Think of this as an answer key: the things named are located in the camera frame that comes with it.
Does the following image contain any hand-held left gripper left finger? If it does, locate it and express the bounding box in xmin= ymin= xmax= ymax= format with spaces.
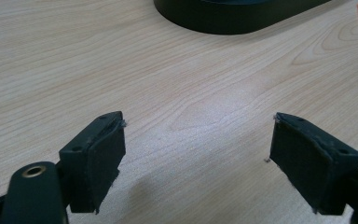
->
xmin=58 ymin=110 xmax=127 ymax=215

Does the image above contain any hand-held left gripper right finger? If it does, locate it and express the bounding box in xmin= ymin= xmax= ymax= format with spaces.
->
xmin=268 ymin=112 xmax=358 ymax=217

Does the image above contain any black oval tray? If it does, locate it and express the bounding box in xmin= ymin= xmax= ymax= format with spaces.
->
xmin=153 ymin=0 xmax=334 ymax=35

